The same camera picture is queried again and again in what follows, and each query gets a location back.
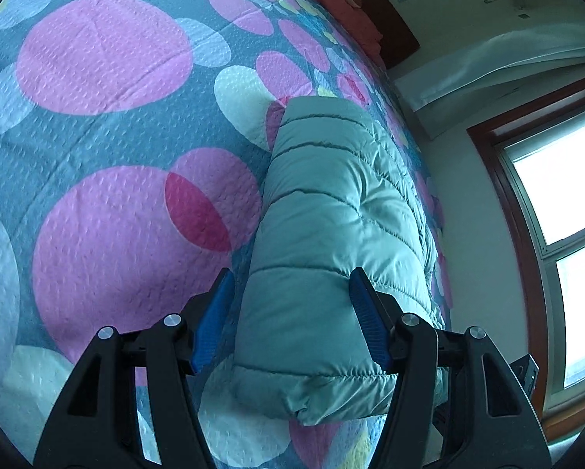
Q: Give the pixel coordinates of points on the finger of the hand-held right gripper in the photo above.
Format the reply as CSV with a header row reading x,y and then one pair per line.
x,y
527,376

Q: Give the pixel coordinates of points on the light green puffer jacket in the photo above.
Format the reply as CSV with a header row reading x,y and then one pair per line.
x,y
322,215

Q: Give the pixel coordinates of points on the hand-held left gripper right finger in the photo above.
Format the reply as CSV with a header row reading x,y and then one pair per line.
x,y
370,327

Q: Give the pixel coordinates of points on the dark wooden headboard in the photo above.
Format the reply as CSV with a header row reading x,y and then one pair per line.
x,y
395,29

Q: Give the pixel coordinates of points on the bed with circle-pattern cover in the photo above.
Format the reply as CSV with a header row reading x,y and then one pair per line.
x,y
102,132

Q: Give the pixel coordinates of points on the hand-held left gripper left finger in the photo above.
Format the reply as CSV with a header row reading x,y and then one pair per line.
x,y
209,332

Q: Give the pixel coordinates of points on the large wood-framed window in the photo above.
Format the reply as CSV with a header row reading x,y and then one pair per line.
x,y
556,229

